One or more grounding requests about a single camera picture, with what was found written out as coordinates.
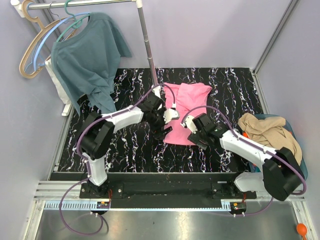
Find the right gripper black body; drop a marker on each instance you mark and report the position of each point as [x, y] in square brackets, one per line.
[200, 135]

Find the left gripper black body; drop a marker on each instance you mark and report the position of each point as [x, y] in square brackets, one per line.
[157, 121]

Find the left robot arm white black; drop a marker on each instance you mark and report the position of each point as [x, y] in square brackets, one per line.
[98, 130]

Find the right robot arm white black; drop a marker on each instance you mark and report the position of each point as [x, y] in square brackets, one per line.
[279, 173]

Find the blue laundry basket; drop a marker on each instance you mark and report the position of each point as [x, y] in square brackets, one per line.
[289, 128]

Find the beige garment in basket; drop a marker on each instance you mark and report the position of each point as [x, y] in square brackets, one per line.
[270, 132]

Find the teal t-shirt on hanger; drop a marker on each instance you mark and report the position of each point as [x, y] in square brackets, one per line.
[86, 64]

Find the green hanger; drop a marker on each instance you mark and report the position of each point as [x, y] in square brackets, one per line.
[77, 22]

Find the orange ball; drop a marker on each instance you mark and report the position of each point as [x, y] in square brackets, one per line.
[302, 230]

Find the light blue hanger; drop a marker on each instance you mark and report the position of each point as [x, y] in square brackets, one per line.
[37, 61]

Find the metal clothes rack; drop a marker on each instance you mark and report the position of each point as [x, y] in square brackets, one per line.
[135, 31]

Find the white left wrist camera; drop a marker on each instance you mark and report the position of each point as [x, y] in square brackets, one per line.
[171, 114]

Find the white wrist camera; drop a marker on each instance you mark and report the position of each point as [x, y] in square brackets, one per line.
[189, 124]
[171, 114]

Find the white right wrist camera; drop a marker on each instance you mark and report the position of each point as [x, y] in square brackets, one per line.
[189, 124]

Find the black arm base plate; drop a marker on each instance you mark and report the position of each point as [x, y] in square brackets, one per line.
[165, 191]

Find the white slotted cable duct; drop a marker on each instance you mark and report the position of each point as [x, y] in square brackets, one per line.
[78, 205]

